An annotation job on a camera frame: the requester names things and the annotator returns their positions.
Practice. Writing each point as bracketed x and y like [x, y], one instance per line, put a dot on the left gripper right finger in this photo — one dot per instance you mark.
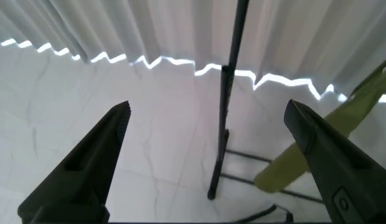
[345, 174]

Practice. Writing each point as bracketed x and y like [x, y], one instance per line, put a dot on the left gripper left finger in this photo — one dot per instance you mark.
[84, 174]

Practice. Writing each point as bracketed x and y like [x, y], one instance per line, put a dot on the green printed shirt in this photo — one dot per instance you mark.
[351, 115]

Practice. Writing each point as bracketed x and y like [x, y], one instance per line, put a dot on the black clothes rack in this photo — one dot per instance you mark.
[225, 93]

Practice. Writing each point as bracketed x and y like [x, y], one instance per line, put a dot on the white curtain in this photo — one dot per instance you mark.
[180, 28]

